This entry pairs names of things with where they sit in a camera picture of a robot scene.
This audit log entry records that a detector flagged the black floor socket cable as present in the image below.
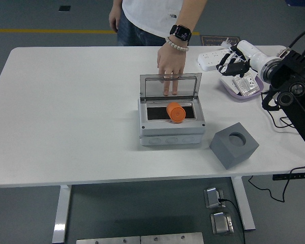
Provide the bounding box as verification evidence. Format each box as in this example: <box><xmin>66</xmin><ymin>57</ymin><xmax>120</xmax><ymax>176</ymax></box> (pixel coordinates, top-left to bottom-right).
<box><xmin>218</xmin><ymin>198</ymin><xmax>246</xmax><ymax>244</ymax></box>

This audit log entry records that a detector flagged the grey plastic junction box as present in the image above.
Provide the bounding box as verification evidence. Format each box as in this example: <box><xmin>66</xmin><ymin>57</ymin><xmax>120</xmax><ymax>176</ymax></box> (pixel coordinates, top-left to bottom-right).
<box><xmin>138</xmin><ymin>98</ymin><xmax>206</xmax><ymax>146</ymax></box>

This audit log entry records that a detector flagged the white table leg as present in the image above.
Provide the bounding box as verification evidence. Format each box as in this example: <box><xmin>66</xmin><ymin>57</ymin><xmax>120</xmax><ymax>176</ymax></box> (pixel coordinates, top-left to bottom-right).
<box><xmin>52</xmin><ymin>185</ymin><xmax>72</xmax><ymax>243</ymax></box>
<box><xmin>230</xmin><ymin>175</ymin><xmax>256</xmax><ymax>231</ymax></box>

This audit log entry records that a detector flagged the white power strip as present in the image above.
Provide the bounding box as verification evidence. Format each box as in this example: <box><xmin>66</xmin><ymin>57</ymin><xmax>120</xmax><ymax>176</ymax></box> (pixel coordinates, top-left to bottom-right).
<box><xmin>197</xmin><ymin>49</ymin><xmax>234</xmax><ymax>72</ymax></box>

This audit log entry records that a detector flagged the grey metal floor plate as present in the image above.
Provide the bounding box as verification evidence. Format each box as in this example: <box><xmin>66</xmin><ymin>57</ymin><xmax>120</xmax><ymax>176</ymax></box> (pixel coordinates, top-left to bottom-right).
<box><xmin>76</xmin><ymin>236</ymin><xmax>141</xmax><ymax>244</ymax></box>
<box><xmin>140</xmin><ymin>232</ymin><xmax>204</xmax><ymax>244</ymax></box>

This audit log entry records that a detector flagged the purple plastic tray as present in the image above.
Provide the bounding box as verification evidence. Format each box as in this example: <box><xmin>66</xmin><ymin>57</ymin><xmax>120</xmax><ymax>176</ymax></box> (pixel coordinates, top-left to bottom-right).
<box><xmin>220</xmin><ymin>73</ymin><xmax>264</xmax><ymax>102</ymax></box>

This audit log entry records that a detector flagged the grey block with round hole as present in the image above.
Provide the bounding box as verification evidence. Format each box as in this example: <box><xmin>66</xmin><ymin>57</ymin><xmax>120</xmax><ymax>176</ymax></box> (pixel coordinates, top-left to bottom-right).
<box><xmin>209</xmin><ymin>121</ymin><xmax>260</xmax><ymax>170</ymax></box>

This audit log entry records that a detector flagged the black under-table cable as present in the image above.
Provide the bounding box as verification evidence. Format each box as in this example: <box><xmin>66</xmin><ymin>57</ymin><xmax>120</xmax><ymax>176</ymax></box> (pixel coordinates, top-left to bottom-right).
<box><xmin>248</xmin><ymin>175</ymin><xmax>292</xmax><ymax>203</ymax></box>

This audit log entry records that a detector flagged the white wall socket panel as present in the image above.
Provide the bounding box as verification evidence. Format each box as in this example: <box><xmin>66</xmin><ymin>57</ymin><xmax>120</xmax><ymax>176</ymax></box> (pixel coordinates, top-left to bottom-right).
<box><xmin>220</xmin><ymin>74</ymin><xmax>238</xmax><ymax>94</ymax></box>

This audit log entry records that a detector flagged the white socket panel with label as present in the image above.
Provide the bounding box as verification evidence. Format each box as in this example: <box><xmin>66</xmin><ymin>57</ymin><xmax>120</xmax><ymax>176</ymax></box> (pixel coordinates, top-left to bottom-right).
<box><xmin>232</xmin><ymin>73</ymin><xmax>261</xmax><ymax>97</ymax></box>

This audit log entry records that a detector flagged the person's left hand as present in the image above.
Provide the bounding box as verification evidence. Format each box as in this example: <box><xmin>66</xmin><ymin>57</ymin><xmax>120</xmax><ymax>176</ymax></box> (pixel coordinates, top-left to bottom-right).
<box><xmin>157</xmin><ymin>43</ymin><xmax>188</xmax><ymax>97</ymax></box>

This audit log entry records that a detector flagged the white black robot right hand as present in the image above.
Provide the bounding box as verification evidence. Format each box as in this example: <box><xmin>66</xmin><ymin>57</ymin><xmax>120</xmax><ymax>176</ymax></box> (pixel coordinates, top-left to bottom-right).
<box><xmin>217</xmin><ymin>40</ymin><xmax>273</xmax><ymax>78</ymax></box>

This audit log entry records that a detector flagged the thin black adapter cord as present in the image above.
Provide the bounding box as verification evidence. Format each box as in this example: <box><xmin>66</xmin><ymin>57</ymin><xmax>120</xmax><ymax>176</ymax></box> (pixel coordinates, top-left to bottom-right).
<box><xmin>261</xmin><ymin>93</ymin><xmax>299</xmax><ymax>133</ymax></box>

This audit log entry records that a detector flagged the person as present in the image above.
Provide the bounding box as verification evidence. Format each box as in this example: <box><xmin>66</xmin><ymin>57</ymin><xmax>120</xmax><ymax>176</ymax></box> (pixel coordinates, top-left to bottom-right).
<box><xmin>116</xmin><ymin>0</ymin><xmax>209</xmax><ymax>47</ymax></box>

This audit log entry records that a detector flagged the person's right hand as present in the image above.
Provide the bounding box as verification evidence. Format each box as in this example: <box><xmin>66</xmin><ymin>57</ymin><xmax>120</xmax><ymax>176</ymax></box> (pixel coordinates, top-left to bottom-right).
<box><xmin>108</xmin><ymin>6</ymin><xmax>121</xmax><ymax>34</ymax></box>

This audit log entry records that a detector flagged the orange cylindrical battery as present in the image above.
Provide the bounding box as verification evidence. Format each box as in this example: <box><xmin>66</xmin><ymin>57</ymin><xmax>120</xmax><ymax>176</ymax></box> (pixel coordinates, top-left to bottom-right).
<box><xmin>166</xmin><ymin>102</ymin><xmax>186</xmax><ymax>124</ymax></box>

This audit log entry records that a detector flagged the metal floor socket box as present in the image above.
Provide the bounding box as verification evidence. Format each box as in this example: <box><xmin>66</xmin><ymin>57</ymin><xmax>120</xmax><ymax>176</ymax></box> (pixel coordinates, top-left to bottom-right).
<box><xmin>210</xmin><ymin>212</ymin><xmax>234</xmax><ymax>235</ymax></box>
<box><xmin>203</xmin><ymin>187</ymin><xmax>226</xmax><ymax>209</ymax></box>

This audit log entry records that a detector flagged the dark floor sign mat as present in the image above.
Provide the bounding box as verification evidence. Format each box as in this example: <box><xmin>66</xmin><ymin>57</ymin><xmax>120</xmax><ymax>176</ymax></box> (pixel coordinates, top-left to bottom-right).
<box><xmin>200</xmin><ymin>35</ymin><xmax>238</xmax><ymax>47</ymax></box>

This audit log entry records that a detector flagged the black wrist watch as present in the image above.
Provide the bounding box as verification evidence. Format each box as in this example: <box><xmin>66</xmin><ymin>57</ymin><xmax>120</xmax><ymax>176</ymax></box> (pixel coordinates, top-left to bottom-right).
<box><xmin>169</xmin><ymin>24</ymin><xmax>193</xmax><ymax>43</ymax></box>

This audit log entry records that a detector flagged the black table control panel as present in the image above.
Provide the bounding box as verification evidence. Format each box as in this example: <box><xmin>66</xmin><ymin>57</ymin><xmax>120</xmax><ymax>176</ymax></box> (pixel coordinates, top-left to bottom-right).
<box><xmin>272</xmin><ymin>172</ymin><xmax>305</xmax><ymax>181</ymax></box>

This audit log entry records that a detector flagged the white bead bracelet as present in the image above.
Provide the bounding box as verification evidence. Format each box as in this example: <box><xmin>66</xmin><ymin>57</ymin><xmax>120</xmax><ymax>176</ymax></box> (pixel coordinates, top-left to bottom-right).
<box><xmin>166</xmin><ymin>37</ymin><xmax>190</xmax><ymax>52</ymax></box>

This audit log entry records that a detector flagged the smoky transparent box lid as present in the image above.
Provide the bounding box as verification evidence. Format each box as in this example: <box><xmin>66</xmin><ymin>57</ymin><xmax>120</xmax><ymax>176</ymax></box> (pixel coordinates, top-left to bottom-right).
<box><xmin>139</xmin><ymin>73</ymin><xmax>202</xmax><ymax>99</ymax></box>

